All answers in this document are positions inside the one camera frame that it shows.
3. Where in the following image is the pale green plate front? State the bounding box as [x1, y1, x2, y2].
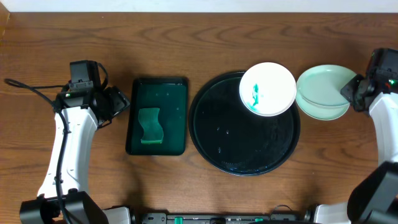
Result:
[297, 65, 356, 107]

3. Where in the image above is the pale green plate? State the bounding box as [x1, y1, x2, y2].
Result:
[295, 93, 349, 121]
[297, 65, 356, 107]

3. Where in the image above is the green scrubbing sponge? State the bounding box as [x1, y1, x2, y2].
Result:
[138, 108, 164, 144]

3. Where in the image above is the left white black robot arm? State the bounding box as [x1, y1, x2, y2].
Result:
[19, 86, 132, 223]

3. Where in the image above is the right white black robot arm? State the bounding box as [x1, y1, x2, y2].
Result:
[297, 75, 397, 223]

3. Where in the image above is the black rectangular water tray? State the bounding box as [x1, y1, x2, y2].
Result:
[126, 77, 188, 156]

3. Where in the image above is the round black serving tray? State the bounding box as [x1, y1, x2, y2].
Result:
[188, 71, 300, 176]

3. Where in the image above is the white plate green stain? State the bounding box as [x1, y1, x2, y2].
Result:
[239, 62, 297, 117]

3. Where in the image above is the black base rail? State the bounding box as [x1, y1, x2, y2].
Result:
[102, 211, 312, 224]

